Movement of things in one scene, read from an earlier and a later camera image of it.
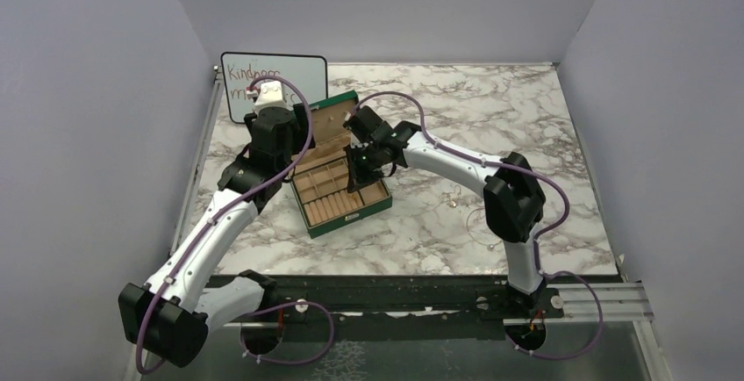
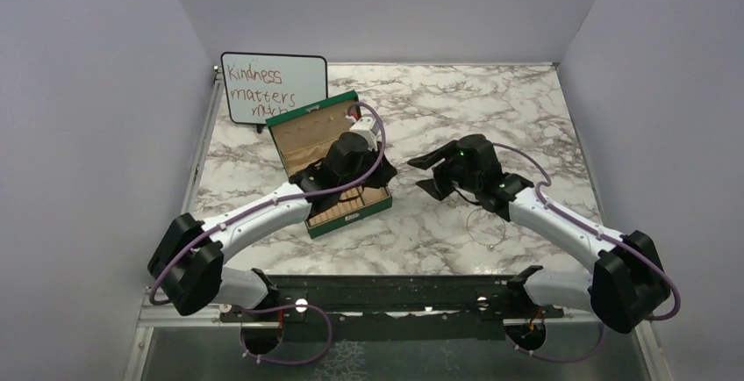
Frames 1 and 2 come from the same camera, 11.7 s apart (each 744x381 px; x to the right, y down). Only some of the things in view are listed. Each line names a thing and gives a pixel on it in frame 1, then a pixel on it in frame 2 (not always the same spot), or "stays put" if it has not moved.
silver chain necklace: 490,247 stays put
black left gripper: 300,134 -> 384,170
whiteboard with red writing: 241,69 stays put
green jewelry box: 320,182 stays put
